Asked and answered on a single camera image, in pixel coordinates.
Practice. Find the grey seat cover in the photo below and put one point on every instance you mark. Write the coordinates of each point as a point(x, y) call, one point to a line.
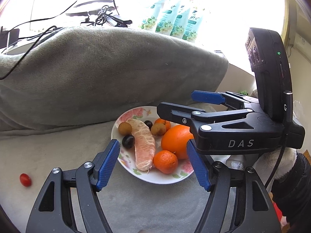
point(129, 204)

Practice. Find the small cherry tomato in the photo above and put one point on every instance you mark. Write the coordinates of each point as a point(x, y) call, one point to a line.
point(25, 180)

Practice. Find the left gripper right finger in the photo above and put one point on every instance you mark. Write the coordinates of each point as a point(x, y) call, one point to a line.
point(253, 210)

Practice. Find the black sleeve right forearm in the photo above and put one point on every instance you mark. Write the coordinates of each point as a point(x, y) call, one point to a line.
point(292, 195)

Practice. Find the large orange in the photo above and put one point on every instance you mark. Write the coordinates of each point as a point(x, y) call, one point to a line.
point(175, 140)

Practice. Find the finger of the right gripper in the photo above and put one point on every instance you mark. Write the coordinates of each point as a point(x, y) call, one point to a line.
point(181, 114)
point(228, 99)

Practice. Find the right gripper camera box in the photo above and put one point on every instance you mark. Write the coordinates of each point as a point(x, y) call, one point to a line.
point(268, 60)

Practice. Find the grey sofa back cushion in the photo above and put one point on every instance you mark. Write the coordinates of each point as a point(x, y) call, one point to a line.
point(82, 76)

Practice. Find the front small mandarin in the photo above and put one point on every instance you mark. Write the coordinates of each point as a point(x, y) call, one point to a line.
point(165, 161)

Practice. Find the peeled pomelo segment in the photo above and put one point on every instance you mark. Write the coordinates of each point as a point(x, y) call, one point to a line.
point(145, 147)

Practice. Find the floral white plate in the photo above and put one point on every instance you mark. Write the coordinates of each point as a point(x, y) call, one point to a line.
point(127, 156)

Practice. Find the brown longan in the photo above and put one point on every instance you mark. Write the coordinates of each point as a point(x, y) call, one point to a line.
point(158, 129)
point(124, 129)

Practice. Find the dark grape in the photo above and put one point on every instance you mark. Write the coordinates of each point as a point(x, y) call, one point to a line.
point(149, 124)
point(128, 141)

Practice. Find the back small mandarin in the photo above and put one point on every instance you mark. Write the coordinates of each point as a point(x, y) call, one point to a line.
point(165, 122)

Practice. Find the small mandarin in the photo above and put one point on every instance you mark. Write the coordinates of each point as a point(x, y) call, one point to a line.
point(165, 161)
point(165, 122)

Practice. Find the right white gloved hand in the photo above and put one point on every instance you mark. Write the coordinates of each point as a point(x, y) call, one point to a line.
point(265, 164)

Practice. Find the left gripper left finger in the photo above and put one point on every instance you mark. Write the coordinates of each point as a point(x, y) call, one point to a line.
point(53, 210)

